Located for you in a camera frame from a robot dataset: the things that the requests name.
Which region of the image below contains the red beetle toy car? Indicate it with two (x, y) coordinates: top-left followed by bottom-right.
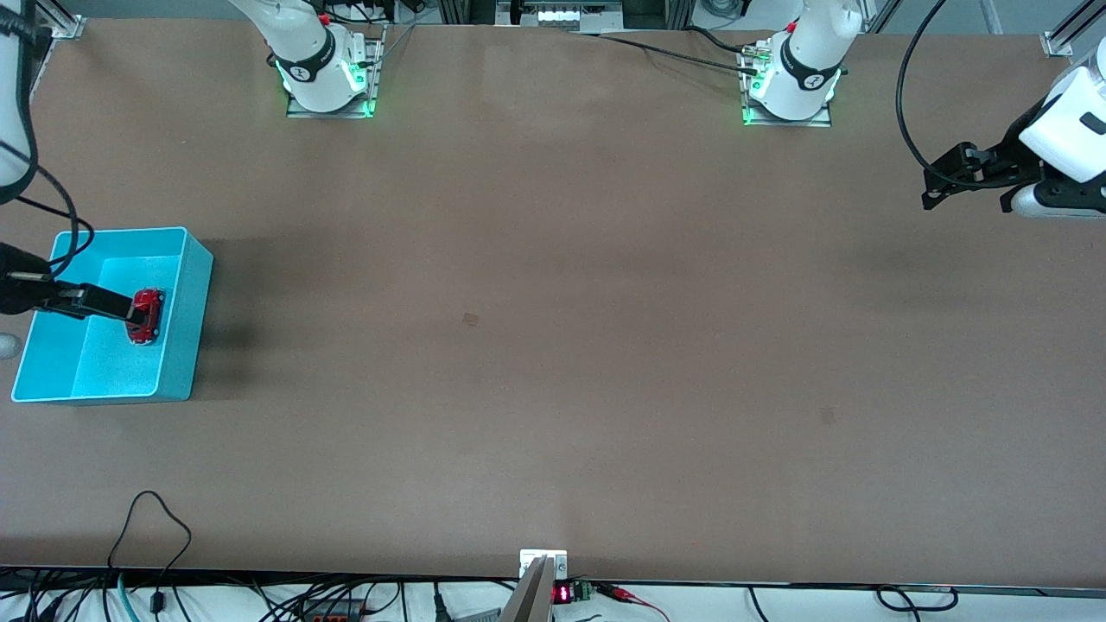
(126, 289), (166, 347)

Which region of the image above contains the blue plastic box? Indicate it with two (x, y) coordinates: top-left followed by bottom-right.
(10, 226), (214, 404)

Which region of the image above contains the orange connector block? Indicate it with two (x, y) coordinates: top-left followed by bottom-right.
(298, 600), (364, 622)

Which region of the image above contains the white lit device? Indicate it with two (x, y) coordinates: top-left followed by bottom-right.
(536, 4), (623, 27)

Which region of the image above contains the grey metal bar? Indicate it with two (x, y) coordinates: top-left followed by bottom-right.
(499, 557), (554, 622)

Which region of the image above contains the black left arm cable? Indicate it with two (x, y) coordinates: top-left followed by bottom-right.
(896, 0), (1038, 187)

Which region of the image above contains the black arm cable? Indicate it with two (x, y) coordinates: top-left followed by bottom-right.
(896, 0), (1038, 187)
(0, 9), (94, 277)

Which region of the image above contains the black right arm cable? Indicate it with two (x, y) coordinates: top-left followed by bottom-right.
(0, 9), (94, 277)

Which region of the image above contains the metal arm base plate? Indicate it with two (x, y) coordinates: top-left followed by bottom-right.
(741, 39), (835, 129)
(285, 26), (385, 119)

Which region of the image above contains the thin black looped cable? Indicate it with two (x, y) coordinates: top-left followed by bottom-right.
(108, 491), (193, 614)

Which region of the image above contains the black cable on table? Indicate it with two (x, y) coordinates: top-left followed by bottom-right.
(575, 28), (761, 77)

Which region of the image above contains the coiled black cable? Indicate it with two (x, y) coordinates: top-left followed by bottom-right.
(873, 586), (960, 612)

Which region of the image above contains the white metal bracket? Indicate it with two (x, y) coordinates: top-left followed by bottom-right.
(519, 549), (569, 580)

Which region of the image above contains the red clip wire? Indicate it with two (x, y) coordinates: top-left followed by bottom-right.
(596, 583), (671, 622)

